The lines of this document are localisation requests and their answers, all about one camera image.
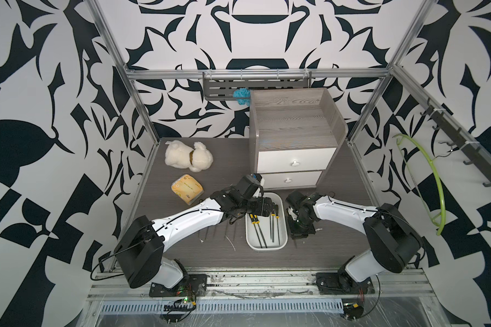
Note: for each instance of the white plush dog toy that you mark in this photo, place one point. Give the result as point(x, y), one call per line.
point(181, 156)

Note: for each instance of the left controller board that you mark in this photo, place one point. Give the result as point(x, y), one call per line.
point(181, 305)

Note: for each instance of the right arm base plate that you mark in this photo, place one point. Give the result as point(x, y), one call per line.
point(335, 282)

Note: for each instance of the controller board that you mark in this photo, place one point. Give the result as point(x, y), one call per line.
point(181, 305)
point(352, 311)

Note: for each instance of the yellow tissue pack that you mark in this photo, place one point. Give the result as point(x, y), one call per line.
point(187, 188)

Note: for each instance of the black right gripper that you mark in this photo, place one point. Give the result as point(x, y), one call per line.
point(294, 234)

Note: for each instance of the right controller board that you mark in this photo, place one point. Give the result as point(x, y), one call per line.
point(352, 311)

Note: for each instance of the grey wall shelf rack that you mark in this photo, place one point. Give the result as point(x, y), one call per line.
point(217, 88)

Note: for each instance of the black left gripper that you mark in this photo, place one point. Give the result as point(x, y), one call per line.
point(263, 206)

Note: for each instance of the teal cloth ball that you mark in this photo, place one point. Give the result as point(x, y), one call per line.
point(242, 96)

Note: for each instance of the white storage tray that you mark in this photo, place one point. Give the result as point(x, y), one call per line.
point(250, 233)

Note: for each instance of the grey wooden drawer cabinet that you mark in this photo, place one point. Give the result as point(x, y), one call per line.
point(295, 135)

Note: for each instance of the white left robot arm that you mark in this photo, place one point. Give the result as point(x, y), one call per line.
point(140, 250)

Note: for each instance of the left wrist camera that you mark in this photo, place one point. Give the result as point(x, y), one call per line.
point(257, 181)

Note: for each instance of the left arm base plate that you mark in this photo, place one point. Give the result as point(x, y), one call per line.
point(190, 285)

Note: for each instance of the green hoop hanger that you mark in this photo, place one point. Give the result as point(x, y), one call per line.
point(430, 189)

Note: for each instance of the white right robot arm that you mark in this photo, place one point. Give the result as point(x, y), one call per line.
point(392, 240)

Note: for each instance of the grey hook rail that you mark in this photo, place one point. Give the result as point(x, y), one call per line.
point(476, 153)

